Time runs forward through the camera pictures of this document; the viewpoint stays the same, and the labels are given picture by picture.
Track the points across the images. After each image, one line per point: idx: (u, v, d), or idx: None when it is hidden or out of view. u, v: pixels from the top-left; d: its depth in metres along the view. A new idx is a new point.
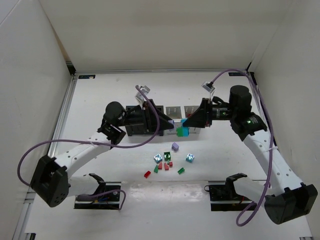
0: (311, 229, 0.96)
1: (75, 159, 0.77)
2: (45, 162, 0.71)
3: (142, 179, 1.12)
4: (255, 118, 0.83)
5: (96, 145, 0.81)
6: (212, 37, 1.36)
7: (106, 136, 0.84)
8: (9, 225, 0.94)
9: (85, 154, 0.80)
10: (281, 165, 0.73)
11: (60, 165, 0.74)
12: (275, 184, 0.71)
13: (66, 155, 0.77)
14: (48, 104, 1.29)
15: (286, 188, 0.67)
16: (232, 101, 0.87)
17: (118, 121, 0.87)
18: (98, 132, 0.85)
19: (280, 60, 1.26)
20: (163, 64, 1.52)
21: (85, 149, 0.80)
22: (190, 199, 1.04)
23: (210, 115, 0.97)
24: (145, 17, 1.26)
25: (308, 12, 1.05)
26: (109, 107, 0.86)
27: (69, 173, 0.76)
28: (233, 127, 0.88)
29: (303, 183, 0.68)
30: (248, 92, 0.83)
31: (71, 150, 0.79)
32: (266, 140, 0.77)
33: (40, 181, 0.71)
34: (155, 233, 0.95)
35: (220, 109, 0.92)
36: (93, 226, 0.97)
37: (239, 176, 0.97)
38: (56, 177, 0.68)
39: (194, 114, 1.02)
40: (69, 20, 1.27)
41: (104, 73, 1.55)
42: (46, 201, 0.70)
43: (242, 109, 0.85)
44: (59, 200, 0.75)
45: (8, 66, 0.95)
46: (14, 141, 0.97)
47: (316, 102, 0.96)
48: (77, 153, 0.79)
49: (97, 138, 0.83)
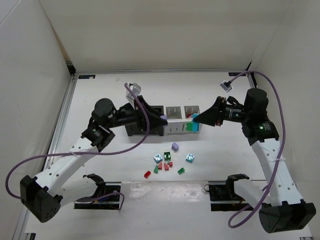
0: (310, 229, 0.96)
1: (58, 175, 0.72)
2: (26, 183, 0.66)
3: (142, 179, 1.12)
4: (268, 124, 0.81)
5: (79, 155, 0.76)
6: (212, 37, 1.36)
7: (91, 142, 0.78)
8: (9, 226, 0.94)
9: (68, 168, 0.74)
10: (284, 177, 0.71)
11: (41, 185, 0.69)
12: (274, 195, 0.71)
13: (46, 172, 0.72)
14: (48, 104, 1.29)
15: (284, 201, 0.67)
16: (247, 103, 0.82)
17: (107, 120, 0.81)
18: (82, 137, 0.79)
19: (280, 60, 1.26)
20: (163, 64, 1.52)
21: (67, 163, 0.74)
22: (191, 199, 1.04)
23: (223, 116, 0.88)
24: (145, 18, 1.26)
25: (308, 13, 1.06)
26: (99, 105, 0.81)
27: (54, 190, 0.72)
28: (243, 130, 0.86)
29: (302, 200, 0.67)
30: (265, 97, 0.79)
31: (53, 166, 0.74)
32: (274, 149, 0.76)
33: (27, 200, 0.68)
34: (155, 233, 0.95)
35: (234, 110, 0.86)
36: (93, 226, 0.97)
37: (239, 176, 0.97)
38: (39, 200, 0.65)
39: (205, 113, 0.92)
40: (69, 19, 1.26)
41: (103, 73, 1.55)
42: (37, 218, 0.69)
43: (256, 114, 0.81)
44: (53, 213, 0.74)
45: (9, 66, 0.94)
46: (14, 141, 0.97)
47: (317, 102, 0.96)
48: (59, 168, 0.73)
49: (80, 146, 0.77)
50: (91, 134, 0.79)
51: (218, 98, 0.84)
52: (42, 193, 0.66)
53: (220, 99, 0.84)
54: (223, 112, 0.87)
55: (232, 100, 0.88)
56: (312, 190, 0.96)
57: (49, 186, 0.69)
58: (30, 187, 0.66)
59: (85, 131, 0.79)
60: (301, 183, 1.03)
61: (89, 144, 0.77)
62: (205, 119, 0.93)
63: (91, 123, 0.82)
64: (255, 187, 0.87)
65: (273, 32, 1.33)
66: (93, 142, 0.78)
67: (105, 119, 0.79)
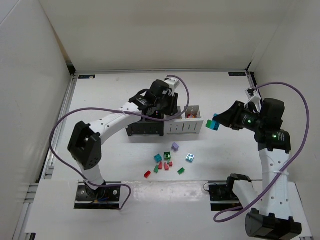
0: (311, 230, 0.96)
1: (108, 127, 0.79)
2: (80, 127, 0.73)
3: (142, 179, 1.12)
4: (283, 134, 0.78)
5: (127, 115, 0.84)
6: (212, 37, 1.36)
7: (137, 107, 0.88)
8: (8, 226, 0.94)
9: (117, 123, 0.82)
10: (281, 191, 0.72)
11: (94, 131, 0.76)
12: (265, 204, 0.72)
13: (99, 122, 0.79)
14: (48, 104, 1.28)
15: (271, 214, 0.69)
16: (262, 109, 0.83)
17: (161, 94, 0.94)
18: (130, 102, 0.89)
19: (280, 60, 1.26)
20: (163, 63, 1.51)
21: (117, 118, 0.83)
22: (191, 199, 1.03)
23: (237, 120, 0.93)
24: (145, 18, 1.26)
25: (308, 12, 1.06)
26: (157, 82, 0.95)
27: (102, 139, 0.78)
28: (255, 135, 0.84)
29: (290, 218, 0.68)
30: (282, 104, 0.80)
31: (104, 119, 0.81)
32: (280, 161, 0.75)
33: (76, 145, 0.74)
34: (155, 232, 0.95)
35: (248, 116, 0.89)
36: (93, 226, 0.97)
37: (242, 177, 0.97)
38: (91, 142, 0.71)
39: (222, 114, 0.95)
40: (69, 19, 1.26)
41: (103, 73, 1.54)
42: (82, 164, 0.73)
43: (270, 122, 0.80)
44: (93, 166, 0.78)
45: (9, 66, 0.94)
46: (14, 140, 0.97)
47: (317, 102, 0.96)
48: (109, 121, 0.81)
49: (128, 108, 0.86)
50: (137, 102, 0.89)
51: (236, 102, 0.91)
52: (95, 137, 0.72)
53: (238, 103, 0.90)
54: (239, 116, 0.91)
55: (251, 106, 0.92)
56: (312, 190, 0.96)
57: (101, 133, 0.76)
58: (83, 131, 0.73)
59: (132, 99, 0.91)
60: (301, 183, 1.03)
61: (136, 108, 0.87)
62: (220, 120, 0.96)
63: (138, 94, 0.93)
64: (252, 191, 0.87)
65: (273, 32, 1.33)
66: (139, 108, 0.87)
67: (159, 92, 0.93)
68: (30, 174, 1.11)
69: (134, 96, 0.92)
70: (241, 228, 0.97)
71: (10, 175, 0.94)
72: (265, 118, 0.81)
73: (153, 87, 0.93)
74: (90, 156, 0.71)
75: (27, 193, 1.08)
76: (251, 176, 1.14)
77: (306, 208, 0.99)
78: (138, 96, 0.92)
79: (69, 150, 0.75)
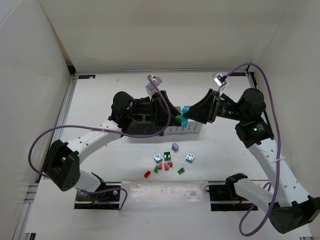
0: (311, 229, 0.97)
1: (87, 144, 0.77)
2: (57, 146, 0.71)
3: (142, 179, 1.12)
4: (262, 125, 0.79)
5: (107, 133, 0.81)
6: (212, 37, 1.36)
7: (116, 125, 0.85)
8: (9, 225, 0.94)
9: (97, 141, 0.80)
10: (288, 177, 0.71)
11: (72, 150, 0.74)
12: (282, 196, 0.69)
13: (77, 140, 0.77)
14: (48, 104, 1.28)
15: (293, 202, 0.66)
16: (241, 105, 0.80)
17: (126, 112, 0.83)
18: (109, 120, 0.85)
19: (280, 60, 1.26)
20: (163, 64, 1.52)
21: (98, 135, 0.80)
22: (191, 199, 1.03)
23: (216, 113, 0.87)
24: (145, 18, 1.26)
25: (308, 12, 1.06)
26: (116, 98, 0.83)
27: (81, 158, 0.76)
28: (238, 133, 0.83)
29: (310, 197, 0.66)
30: (262, 101, 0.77)
31: (82, 136, 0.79)
32: (273, 149, 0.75)
33: (52, 165, 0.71)
34: (155, 232, 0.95)
35: (226, 107, 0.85)
36: (92, 226, 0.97)
37: (238, 176, 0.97)
38: (68, 162, 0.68)
39: (194, 110, 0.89)
40: (69, 19, 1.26)
41: (103, 73, 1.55)
42: (58, 186, 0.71)
43: (251, 116, 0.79)
44: (70, 185, 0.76)
45: (9, 66, 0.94)
46: (14, 141, 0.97)
47: (317, 103, 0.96)
48: (88, 139, 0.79)
49: (108, 126, 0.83)
50: (117, 119, 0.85)
51: (210, 92, 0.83)
52: (72, 156, 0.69)
53: (213, 95, 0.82)
54: (217, 108, 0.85)
55: (227, 98, 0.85)
56: (311, 190, 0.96)
57: (80, 151, 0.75)
58: (60, 149, 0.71)
59: (111, 115, 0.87)
60: (301, 183, 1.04)
61: (116, 125, 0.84)
62: (192, 115, 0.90)
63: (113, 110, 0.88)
64: (254, 186, 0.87)
65: (273, 32, 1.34)
66: (119, 125, 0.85)
67: (124, 110, 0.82)
68: (30, 173, 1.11)
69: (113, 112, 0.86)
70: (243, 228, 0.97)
71: (10, 175, 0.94)
72: (247, 116, 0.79)
73: (117, 103, 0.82)
74: (66, 177, 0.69)
75: (27, 193, 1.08)
76: (251, 176, 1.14)
77: None
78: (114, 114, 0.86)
79: (44, 171, 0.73)
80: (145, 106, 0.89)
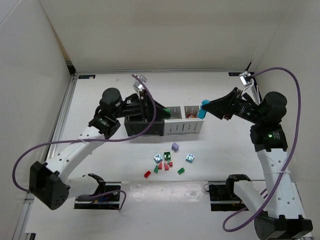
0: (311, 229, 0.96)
1: (68, 161, 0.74)
2: (36, 169, 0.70)
3: (142, 179, 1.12)
4: (278, 133, 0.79)
5: (88, 142, 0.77)
6: (212, 36, 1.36)
7: (98, 130, 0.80)
8: (9, 225, 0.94)
9: (77, 155, 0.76)
10: (286, 191, 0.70)
11: (52, 170, 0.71)
12: (272, 206, 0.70)
13: (57, 158, 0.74)
14: (48, 104, 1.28)
15: (281, 215, 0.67)
16: (262, 107, 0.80)
17: (114, 109, 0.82)
18: (89, 126, 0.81)
19: (280, 61, 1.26)
20: (163, 64, 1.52)
21: (77, 149, 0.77)
22: (191, 199, 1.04)
23: (234, 110, 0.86)
24: (145, 18, 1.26)
25: (308, 12, 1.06)
26: (106, 93, 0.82)
27: (64, 175, 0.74)
28: (251, 135, 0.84)
29: (300, 216, 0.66)
30: (283, 107, 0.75)
31: (62, 152, 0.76)
32: (280, 161, 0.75)
33: (37, 187, 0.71)
34: (155, 232, 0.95)
35: (246, 108, 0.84)
36: (92, 226, 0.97)
37: (242, 177, 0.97)
38: (50, 183, 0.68)
39: (213, 104, 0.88)
40: (69, 19, 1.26)
41: (103, 73, 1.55)
42: (47, 205, 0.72)
43: (268, 121, 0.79)
44: (61, 201, 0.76)
45: (9, 66, 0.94)
46: (14, 141, 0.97)
47: (317, 102, 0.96)
48: (68, 154, 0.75)
49: (88, 134, 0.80)
50: (98, 123, 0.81)
51: (234, 89, 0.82)
52: (54, 177, 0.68)
53: (235, 93, 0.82)
54: (236, 106, 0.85)
55: (248, 99, 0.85)
56: (311, 190, 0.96)
57: (60, 171, 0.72)
58: (40, 171, 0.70)
59: (92, 120, 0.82)
60: (301, 183, 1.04)
61: (97, 132, 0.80)
62: (210, 109, 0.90)
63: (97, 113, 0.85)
64: (254, 190, 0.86)
65: (273, 32, 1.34)
66: (101, 131, 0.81)
67: (112, 108, 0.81)
68: None
69: (94, 117, 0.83)
70: (242, 229, 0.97)
71: (10, 176, 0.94)
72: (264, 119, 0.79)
73: (104, 105, 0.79)
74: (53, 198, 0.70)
75: (27, 193, 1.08)
76: (251, 176, 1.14)
77: (306, 208, 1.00)
78: (97, 117, 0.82)
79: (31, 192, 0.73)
80: (132, 107, 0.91)
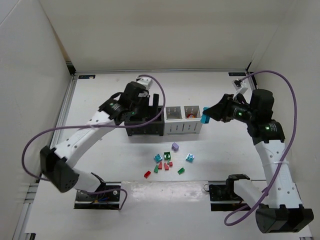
0: (311, 229, 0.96)
1: (76, 147, 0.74)
2: (46, 153, 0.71)
3: (142, 179, 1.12)
4: (275, 125, 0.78)
5: (97, 128, 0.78)
6: (212, 36, 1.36)
7: (108, 116, 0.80)
8: (9, 225, 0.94)
9: (85, 140, 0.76)
10: (285, 181, 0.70)
11: (60, 156, 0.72)
12: (273, 196, 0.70)
13: (66, 144, 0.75)
14: (48, 104, 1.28)
15: (282, 205, 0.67)
16: (252, 102, 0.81)
17: (135, 97, 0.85)
18: (99, 111, 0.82)
19: (280, 60, 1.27)
20: (164, 64, 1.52)
21: (86, 135, 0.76)
22: (191, 199, 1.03)
23: (228, 113, 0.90)
24: (146, 18, 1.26)
25: (308, 13, 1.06)
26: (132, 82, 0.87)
27: (71, 161, 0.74)
28: (249, 130, 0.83)
29: (300, 205, 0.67)
30: (271, 96, 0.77)
31: (70, 138, 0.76)
32: (278, 151, 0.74)
33: (47, 170, 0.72)
34: (155, 233, 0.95)
35: (238, 108, 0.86)
36: (92, 226, 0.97)
37: (242, 177, 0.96)
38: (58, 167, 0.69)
39: (212, 109, 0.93)
40: (69, 19, 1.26)
41: (103, 73, 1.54)
42: (57, 187, 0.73)
43: (261, 113, 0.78)
44: (70, 186, 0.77)
45: (9, 66, 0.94)
46: (14, 141, 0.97)
47: (317, 102, 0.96)
48: (77, 140, 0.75)
49: (98, 119, 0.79)
50: (108, 109, 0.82)
51: (224, 95, 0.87)
52: (61, 163, 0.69)
53: (227, 96, 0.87)
54: (229, 108, 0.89)
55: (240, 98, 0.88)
56: (312, 189, 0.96)
57: (67, 157, 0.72)
58: (49, 156, 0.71)
59: (102, 107, 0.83)
60: (301, 183, 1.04)
61: (107, 118, 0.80)
62: (212, 114, 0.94)
63: (111, 99, 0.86)
64: (257, 189, 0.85)
65: (273, 32, 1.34)
66: (110, 116, 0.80)
67: (134, 95, 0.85)
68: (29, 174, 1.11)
69: (106, 101, 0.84)
70: (242, 229, 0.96)
71: (10, 176, 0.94)
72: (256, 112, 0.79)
73: (128, 89, 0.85)
74: (61, 180, 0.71)
75: (27, 193, 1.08)
76: (251, 176, 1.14)
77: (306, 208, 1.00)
78: (109, 102, 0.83)
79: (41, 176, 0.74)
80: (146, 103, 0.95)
